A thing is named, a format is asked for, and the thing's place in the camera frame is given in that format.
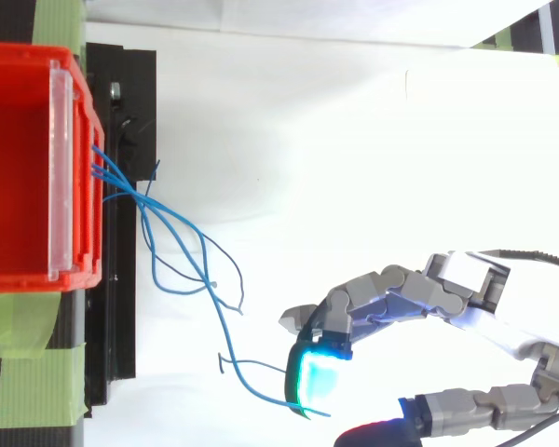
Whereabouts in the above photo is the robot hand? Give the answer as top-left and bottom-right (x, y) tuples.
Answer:
(279, 249), (559, 447)

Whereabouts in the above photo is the red bin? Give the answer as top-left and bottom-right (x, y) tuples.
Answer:
(0, 40), (106, 294)

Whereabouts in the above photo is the thin black cable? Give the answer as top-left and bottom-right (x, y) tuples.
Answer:
(492, 407), (559, 447)

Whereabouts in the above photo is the blue cable bundle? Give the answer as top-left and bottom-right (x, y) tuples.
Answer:
(90, 144), (332, 418)

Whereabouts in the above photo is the black frame with green tape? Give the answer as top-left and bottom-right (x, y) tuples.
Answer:
(470, 0), (559, 69)

